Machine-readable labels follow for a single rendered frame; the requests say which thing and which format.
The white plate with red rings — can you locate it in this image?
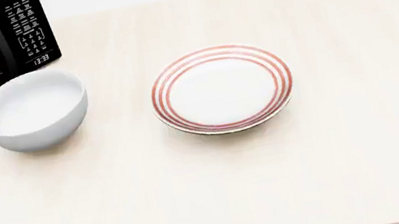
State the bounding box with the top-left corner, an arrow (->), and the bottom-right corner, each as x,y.
144,33 -> 301,146

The white ceramic bowl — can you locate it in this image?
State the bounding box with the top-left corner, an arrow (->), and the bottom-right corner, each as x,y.
0,61 -> 96,159

